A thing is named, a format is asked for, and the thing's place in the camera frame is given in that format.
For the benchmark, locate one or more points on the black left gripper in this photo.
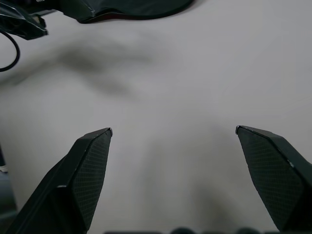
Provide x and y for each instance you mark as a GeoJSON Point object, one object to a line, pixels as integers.
{"type": "Point", "coordinates": [22, 23]}

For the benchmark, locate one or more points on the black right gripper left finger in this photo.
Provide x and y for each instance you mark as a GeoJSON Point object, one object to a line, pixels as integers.
{"type": "Point", "coordinates": [73, 185]}

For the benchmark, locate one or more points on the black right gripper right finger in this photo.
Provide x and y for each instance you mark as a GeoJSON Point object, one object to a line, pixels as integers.
{"type": "Point", "coordinates": [278, 175]}

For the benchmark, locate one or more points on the red paddle case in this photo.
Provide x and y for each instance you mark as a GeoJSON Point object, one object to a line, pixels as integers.
{"type": "Point", "coordinates": [146, 7]}

